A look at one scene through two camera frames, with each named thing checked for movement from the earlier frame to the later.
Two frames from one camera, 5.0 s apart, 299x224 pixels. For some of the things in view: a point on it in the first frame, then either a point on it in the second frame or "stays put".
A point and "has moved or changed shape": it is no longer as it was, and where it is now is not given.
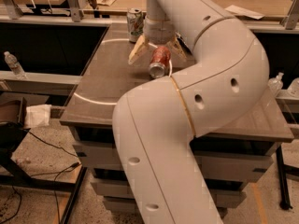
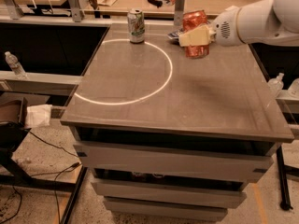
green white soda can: (135, 23) stays put
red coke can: (160, 58) has moved or changed shape
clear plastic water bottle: (15, 65) stays put
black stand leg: (285, 203) stays put
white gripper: (159, 32) to (224, 27)
